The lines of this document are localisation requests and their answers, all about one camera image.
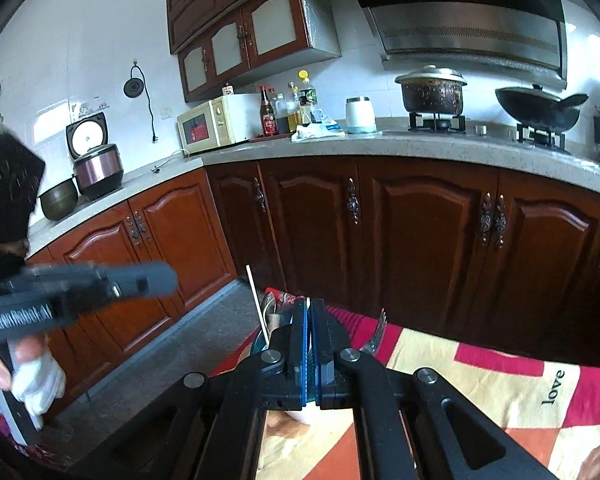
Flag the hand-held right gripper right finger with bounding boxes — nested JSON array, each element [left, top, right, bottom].
[[310, 299, 557, 480]]

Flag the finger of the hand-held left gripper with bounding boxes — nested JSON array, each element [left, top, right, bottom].
[[105, 261, 180, 302]]

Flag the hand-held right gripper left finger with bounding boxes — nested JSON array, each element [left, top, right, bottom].
[[55, 300, 309, 480]]

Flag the teal utensil container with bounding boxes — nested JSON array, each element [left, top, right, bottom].
[[250, 330, 276, 361]]

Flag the metal utensil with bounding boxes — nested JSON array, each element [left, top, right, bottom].
[[260, 290, 282, 332]]

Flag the metal fork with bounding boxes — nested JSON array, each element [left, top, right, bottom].
[[359, 308, 387, 354]]

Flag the white chopstick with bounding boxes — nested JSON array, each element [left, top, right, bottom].
[[245, 265, 271, 344]]

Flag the person's left hand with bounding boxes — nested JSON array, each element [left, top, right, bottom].
[[0, 334, 67, 417]]

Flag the dark rice cooker inner pot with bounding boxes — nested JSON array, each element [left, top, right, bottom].
[[39, 177, 80, 222]]

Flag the silver rice cooker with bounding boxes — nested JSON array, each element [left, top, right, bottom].
[[66, 112, 125, 201]]

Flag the wooden base cabinets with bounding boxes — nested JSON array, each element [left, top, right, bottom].
[[25, 155, 600, 361]]

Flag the cream microwave oven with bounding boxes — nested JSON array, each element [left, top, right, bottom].
[[176, 94, 264, 155]]

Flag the red and cream printed blanket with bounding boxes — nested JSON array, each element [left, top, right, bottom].
[[210, 287, 600, 480]]

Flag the brown bottle with red label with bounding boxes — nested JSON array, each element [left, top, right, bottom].
[[260, 85, 280, 137]]

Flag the grey stone countertop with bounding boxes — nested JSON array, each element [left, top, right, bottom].
[[27, 117, 600, 256]]

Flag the yellow oil bottle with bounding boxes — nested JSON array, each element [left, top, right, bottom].
[[286, 81, 304, 131]]

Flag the crumpled white plastic bag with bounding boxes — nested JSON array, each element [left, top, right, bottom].
[[291, 120, 349, 142]]

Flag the clear bottle with yellow cap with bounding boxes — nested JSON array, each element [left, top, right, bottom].
[[299, 71, 319, 126]]

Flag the white canister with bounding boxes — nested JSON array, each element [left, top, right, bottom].
[[345, 96, 377, 135]]

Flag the black gas burner stand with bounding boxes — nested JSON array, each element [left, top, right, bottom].
[[516, 122, 569, 151], [408, 110, 467, 134]]

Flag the dark cooking pot with lid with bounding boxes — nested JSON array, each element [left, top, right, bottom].
[[395, 65, 468, 117]]

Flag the black wok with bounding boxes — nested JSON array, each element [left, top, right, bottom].
[[495, 85, 590, 132]]

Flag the steel range hood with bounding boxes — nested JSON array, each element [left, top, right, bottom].
[[337, 0, 569, 91]]

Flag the black round plug with cable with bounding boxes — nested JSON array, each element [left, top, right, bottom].
[[123, 60, 160, 144]]

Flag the wooden wall cabinet glass doors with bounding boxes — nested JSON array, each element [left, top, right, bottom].
[[166, 0, 342, 104]]

